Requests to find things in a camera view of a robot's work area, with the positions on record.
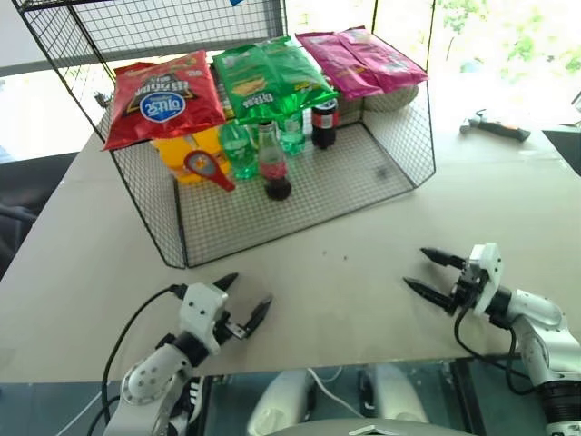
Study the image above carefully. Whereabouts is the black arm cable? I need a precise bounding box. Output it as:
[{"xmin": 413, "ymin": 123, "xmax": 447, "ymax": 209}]
[
  {"xmin": 85, "ymin": 283, "xmax": 189, "ymax": 436},
  {"xmin": 454, "ymin": 304, "xmax": 546, "ymax": 396}
]

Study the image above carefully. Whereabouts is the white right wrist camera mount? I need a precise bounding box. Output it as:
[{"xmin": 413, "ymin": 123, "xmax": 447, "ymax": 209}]
[{"xmin": 466, "ymin": 242, "xmax": 505, "ymax": 316}]

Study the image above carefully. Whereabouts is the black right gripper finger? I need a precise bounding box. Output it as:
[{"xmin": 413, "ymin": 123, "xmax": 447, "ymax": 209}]
[
  {"xmin": 402, "ymin": 276, "xmax": 458, "ymax": 315},
  {"xmin": 419, "ymin": 246, "xmax": 467, "ymax": 271}
]

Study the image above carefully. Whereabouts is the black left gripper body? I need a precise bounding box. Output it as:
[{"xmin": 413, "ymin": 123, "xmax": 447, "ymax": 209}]
[{"xmin": 212, "ymin": 308, "xmax": 251, "ymax": 342}]

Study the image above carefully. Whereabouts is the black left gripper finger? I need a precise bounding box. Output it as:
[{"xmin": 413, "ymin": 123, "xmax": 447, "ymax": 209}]
[
  {"xmin": 212, "ymin": 272, "xmax": 241, "ymax": 292},
  {"xmin": 243, "ymin": 295, "xmax": 274, "ymax": 340}
]

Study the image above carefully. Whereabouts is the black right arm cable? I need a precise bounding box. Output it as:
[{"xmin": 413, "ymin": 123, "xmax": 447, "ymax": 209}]
[{"xmin": 454, "ymin": 304, "xmax": 546, "ymax": 396}]

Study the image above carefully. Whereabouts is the pink chips bag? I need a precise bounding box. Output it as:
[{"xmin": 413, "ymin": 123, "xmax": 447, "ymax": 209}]
[
  {"xmin": 294, "ymin": 30, "xmax": 385, "ymax": 102},
  {"xmin": 334, "ymin": 25, "xmax": 430, "ymax": 94}
]

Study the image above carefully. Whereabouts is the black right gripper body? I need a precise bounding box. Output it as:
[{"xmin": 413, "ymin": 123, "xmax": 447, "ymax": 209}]
[{"xmin": 448, "ymin": 256, "xmax": 487, "ymax": 316}]

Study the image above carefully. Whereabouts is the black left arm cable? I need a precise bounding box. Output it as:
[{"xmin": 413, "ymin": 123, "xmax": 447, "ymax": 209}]
[{"xmin": 85, "ymin": 283, "xmax": 189, "ymax": 436}]

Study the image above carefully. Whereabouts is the green plastic soda bottle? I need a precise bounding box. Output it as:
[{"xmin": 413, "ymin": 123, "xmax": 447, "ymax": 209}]
[{"xmin": 218, "ymin": 119, "xmax": 260, "ymax": 181}]

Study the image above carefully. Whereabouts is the yellow snack bag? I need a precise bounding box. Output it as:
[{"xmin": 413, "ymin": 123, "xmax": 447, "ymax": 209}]
[{"xmin": 150, "ymin": 125, "xmax": 226, "ymax": 185}]

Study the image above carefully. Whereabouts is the white thin cable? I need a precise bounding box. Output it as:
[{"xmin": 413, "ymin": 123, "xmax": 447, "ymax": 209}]
[{"xmin": 307, "ymin": 365, "xmax": 365, "ymax": 420}]

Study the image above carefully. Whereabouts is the red chips bag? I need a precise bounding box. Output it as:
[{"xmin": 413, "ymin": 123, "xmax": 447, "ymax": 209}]
[{"xmin": 102, "ymin": 49, "xmax": 228, "ymax": 152}]

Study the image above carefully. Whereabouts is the white rounded robot leg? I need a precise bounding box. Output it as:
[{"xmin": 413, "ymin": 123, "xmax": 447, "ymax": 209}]
[
  {"xmin": 246, "ymin": 368, "xmax": 320, "ymax": 436},
  {"xmin": 357, "ymin": 362, "xmax": 430, "ymax": 424}
]

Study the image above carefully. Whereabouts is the clear pale green bottle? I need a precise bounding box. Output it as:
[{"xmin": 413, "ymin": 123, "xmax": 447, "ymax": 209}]
[{"xmin": 279, "ymin": 108, "xmax": 307, "ymax": 157}]

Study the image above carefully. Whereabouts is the black plastic cola bottle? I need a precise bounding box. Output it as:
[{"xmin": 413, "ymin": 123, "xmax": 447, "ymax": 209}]
[{"xmin": 310, "ymin": 96, "xmax": 341, "ymax": 151}]

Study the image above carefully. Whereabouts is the black table leg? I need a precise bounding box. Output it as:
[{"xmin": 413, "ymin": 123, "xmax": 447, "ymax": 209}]
[{"xmin": 448, "ymin": 358, "xmax": 483, "ymax": 436}]

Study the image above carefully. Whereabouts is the beige pack under bags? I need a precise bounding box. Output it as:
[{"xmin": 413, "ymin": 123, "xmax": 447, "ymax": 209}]
[{"xmin": 337, "ymin": 83, "xmax": 421, "ymax": 115}]

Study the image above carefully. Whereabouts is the black and white shoe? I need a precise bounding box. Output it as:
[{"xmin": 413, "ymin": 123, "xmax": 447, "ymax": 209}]
[{"xmin": 180, "ymin": 374, "xmax": 211, "ymax": 429}]

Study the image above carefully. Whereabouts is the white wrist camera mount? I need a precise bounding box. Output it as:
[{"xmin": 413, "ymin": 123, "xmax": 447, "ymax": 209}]
[
  {"xmin": 177, "ymin": 282, "xmax": 230, "ymax": 354},
  {"xmin": 466, "ymin": 242, "xmax": 505, "ymax": 316}
]

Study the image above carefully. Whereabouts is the black wire mesh rack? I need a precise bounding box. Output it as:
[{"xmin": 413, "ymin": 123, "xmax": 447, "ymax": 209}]
[{"xmin": 11, "ymin": 0, "xmax": 438, "ymax": 270}]

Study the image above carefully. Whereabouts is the green chips bag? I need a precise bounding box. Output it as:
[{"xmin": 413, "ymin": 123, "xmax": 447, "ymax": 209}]
[
  {"xmin": 212, "ymin": 44, "xmax": 291, "ymax": 126},
  {"xmin": 254, "ymin": 35, "xmax": 340, "ymax": 114}
]

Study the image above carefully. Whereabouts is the hammer with black handle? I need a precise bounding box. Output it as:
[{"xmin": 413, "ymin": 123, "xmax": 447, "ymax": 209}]
[{"xmin": 458, "ymin": 108, "xmax": 532, "ymax": 144}]

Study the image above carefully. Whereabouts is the glass cola bottle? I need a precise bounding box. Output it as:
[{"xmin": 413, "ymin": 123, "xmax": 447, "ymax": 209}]
[{"xmin": 257, "ymin": 119, "xmax": 293, "ymax": 203}]

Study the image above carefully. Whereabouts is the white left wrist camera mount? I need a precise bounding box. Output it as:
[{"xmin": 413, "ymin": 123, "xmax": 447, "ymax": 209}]
[{"xmin": 177, "ymin": 282, "xmax": 230, "ymax": 354}]

